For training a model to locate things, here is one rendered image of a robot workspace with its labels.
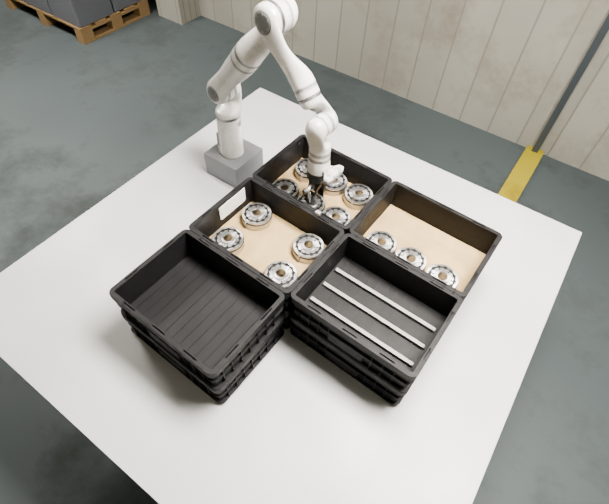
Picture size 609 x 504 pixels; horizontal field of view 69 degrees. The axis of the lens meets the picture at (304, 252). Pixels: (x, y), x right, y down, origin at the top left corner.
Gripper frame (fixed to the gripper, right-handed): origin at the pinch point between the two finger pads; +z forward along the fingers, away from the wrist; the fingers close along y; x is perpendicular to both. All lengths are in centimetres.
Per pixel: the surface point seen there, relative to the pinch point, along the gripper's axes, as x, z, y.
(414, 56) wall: -58, 51, -202
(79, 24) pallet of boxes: -306, 68, -91
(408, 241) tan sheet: 34.8, 2.5, -6.1
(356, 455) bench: 58, 16, 58
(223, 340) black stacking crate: 12, 3, 59
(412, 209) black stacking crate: 29.2, 0.0, -17.6
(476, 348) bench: 71, 16, 7
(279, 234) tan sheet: -0.8, 2.5, 19.2
